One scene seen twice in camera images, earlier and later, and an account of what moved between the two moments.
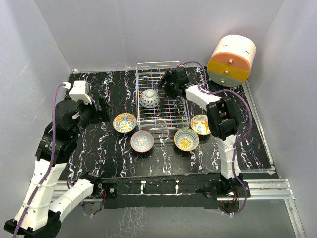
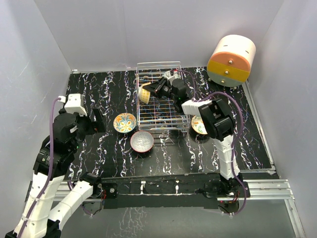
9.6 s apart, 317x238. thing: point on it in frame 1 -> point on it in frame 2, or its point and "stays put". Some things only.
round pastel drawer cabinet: x=230 y=64 stays put
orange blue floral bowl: x=125 y=123 stays put
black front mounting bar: x=183 y=191 stays put
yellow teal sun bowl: x=186 y=140 -> x=144 y=94
